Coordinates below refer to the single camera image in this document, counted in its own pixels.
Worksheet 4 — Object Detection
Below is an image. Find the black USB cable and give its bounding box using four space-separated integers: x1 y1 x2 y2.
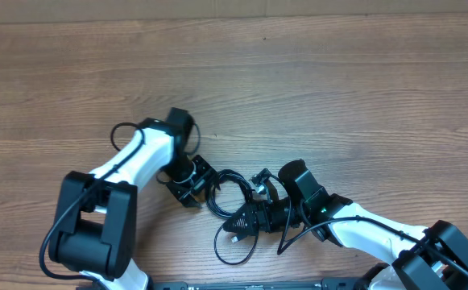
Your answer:
205 168 259 266

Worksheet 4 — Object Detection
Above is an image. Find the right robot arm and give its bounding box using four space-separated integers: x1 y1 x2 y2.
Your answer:
222 159 468 289

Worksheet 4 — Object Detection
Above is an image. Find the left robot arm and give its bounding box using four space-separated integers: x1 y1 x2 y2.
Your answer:
39 108 216 290

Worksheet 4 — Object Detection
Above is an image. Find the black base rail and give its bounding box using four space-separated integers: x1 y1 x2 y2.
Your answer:
146 277 360 290

